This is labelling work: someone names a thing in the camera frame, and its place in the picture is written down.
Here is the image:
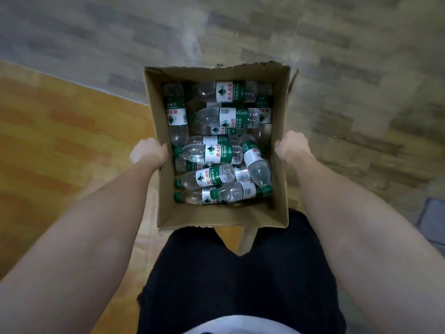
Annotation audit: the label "person's right hand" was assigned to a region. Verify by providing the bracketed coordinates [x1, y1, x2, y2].
[274, 131, 317, 164]

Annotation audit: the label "person's left hand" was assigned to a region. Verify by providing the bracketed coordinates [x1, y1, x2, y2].
[129, 137, 169, 171]

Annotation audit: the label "water bottles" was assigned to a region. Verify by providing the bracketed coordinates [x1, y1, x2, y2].
[162, 81, 273, 206]

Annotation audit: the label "brown cardboard box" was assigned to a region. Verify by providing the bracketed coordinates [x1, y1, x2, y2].
[143, 62, 299, 256]

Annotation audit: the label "person's left forearm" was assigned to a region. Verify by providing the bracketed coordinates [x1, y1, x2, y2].
[0, 160, 167, 334]

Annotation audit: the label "person's right forearm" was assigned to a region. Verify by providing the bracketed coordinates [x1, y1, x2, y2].
[288, 153, 445, 334]

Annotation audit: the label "person's black shorts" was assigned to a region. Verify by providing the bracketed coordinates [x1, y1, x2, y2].
[136, 208, 348, 334]

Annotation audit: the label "person's white shirt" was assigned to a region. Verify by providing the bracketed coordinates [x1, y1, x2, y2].
[180, 315, 292, 334]

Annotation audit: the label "dark grey floor object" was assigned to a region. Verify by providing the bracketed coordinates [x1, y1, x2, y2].
[417, 198, 445, 258]

